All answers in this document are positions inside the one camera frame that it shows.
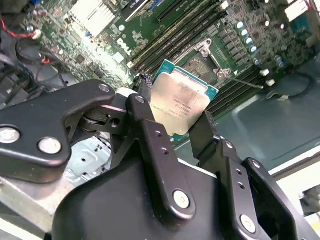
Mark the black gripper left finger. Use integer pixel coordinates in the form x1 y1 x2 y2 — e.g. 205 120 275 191
0 73 198 220

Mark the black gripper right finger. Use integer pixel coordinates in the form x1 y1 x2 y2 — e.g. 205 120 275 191
189 111 312 240

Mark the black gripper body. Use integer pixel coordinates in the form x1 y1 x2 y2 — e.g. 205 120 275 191
51 156 241 240

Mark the silver CPU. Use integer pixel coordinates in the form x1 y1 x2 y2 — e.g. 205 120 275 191
149 59 220 142

